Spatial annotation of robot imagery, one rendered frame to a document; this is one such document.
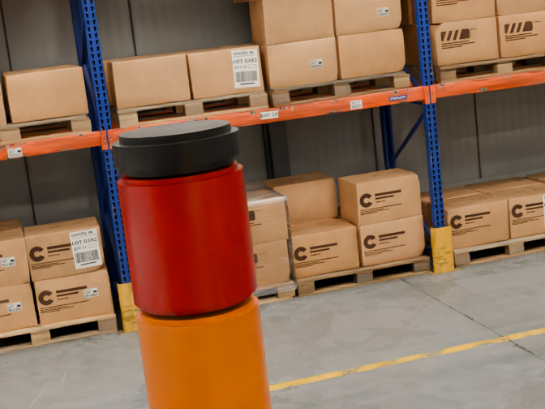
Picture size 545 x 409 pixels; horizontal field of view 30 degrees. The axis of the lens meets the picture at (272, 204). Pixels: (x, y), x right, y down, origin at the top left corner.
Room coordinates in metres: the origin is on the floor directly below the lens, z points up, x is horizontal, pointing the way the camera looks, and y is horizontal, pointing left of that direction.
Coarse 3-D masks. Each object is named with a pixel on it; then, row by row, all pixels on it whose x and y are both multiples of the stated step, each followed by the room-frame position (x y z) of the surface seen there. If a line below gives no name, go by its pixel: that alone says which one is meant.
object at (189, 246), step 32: (128, 192) 0.38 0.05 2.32; (160, 192) 0.37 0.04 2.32; (192, 192) 0.37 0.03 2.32; (224, 192) 0.38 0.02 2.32; (128, 224) 0.38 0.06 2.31; (160, 224) 0.37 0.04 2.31; (192, 224) 0.37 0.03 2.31; (224, 224) 0.38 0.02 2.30; (128, 256) 0.39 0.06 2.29; (160, 256) 0.37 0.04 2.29; (192, 256) 0.37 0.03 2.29; (224, 256) 0.38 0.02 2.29; (160, 288) 0.37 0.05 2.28; (192, 288) 0.37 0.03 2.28; (224, 288) 0.37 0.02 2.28
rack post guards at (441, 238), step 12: (432, 228) 8.44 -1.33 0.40; (444, 228) 8.44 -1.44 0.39; (432, 240) 8.46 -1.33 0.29; (444, 240) 8.44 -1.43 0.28; (432, 252) 8.48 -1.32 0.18; (444, 252) 8.43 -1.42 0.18; (444, 264) 8.43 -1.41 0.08; (120, 288) 7.74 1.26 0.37; (120, 300) 7.75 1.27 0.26; (132, 300) 7.75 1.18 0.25; (132, 312) 7.75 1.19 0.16; (132, 324) 7.74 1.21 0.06
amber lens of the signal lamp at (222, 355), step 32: (160, 320) 0.38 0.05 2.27; (192, 320) 0.37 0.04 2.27; (224, 320) 0.37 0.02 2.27; (256, 320) 0.39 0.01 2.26; (160, 352) 0.38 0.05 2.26; (192, 352) 0.37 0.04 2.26; (224, 352) 0.37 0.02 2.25; (256, 352) 0.38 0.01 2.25; (160, 384) 0.38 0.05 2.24; (192, 384) 0.37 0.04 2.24; (224, 384) 0.37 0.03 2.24; (256, 384) 0.38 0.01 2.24
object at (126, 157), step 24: (216, 120) 0.41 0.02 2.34; (120, 144) 0.39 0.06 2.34; (144, 144) 0.38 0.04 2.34; (168, 144) 0.37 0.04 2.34; (192, 144) 0.37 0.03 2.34; (216, 144) 0.38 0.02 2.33; (240, 144) 0.40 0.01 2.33; (120, 168) 0.38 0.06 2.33; (144, 168) 0.37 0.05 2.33; (168, 168) 0.37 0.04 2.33; (192, 168) 0.38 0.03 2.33
